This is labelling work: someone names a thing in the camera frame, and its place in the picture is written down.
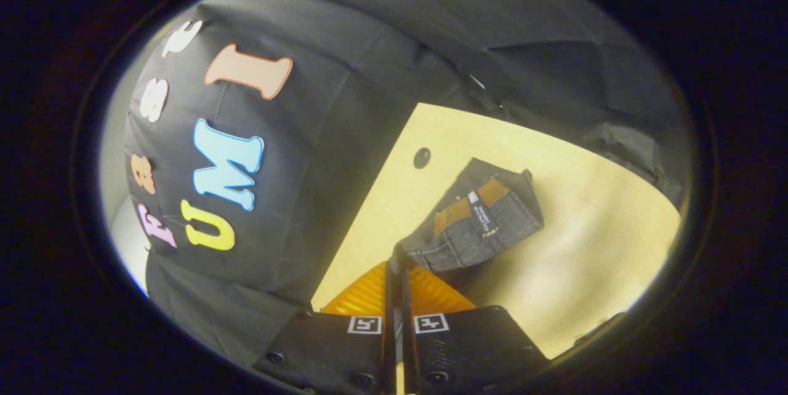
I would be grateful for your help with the black backdrop cloth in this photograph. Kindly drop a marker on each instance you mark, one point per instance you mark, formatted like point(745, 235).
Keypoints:
point(345, 106)

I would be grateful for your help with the dark grey jeans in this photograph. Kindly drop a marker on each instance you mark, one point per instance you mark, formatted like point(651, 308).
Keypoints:
point(492, 223)

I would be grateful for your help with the black table grommet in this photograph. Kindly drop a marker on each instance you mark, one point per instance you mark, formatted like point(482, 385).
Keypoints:
point(422, 157)

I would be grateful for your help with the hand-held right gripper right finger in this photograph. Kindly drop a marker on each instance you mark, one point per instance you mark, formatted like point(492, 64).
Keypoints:
point(407, 296)

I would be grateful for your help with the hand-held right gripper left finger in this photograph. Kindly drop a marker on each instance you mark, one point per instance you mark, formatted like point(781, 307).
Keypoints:
point(389, 296)

